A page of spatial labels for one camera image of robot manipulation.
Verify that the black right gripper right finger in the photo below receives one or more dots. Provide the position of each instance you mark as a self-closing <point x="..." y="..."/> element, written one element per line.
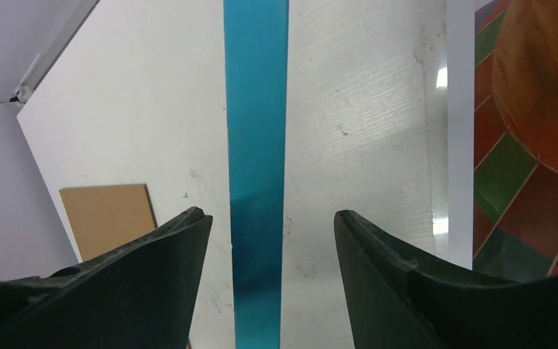
<point x="400" y="296"/>

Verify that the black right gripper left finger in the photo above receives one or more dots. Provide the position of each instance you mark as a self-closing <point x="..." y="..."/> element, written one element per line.
<point x="139" y="295"/>

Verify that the hot air balloon photo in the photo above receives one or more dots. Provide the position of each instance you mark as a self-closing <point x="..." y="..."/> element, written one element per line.
<point x="515" y="142"/>

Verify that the blue wooden picture frame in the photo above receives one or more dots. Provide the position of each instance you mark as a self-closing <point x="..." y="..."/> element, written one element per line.
<point x="256" y="59"/>

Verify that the brown cardboard backing board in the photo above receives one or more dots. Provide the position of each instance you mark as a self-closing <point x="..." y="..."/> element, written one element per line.
<point x="103" y="218"/>

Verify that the aluminium table edge rail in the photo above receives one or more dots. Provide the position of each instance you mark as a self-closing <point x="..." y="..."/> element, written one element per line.
<point x="44" y="61"/>

